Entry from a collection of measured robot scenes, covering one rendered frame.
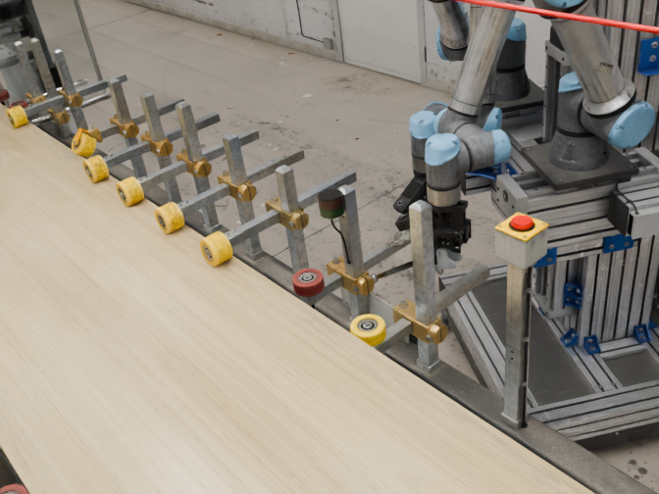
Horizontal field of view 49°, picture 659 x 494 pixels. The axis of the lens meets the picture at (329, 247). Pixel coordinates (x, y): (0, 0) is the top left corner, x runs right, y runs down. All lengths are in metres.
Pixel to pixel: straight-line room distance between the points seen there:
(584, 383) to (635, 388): 0.15
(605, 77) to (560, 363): 1.16
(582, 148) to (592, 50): 0.34
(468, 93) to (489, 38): 0.13
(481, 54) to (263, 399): 0.89
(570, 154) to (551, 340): 0.91
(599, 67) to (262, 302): 0.93
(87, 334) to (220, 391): 0.42
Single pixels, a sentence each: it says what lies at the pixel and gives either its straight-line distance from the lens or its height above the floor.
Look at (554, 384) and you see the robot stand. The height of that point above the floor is 0.21.
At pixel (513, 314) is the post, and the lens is 1.48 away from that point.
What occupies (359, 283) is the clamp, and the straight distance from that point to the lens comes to 1.83.
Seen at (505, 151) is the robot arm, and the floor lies 1.22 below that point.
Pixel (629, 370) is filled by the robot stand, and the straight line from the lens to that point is 2.58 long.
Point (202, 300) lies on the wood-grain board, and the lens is 1.82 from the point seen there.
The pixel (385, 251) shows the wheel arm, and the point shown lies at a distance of 1.96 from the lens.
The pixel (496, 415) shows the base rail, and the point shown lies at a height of 0.70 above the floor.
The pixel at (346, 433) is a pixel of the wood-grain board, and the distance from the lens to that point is 1.42.
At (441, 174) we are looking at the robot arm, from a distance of 1.58.
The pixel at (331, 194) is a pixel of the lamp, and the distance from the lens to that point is 1.70.
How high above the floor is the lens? 1.96
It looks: 33 degrees down
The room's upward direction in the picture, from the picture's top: 8 degrees counter-clockwise
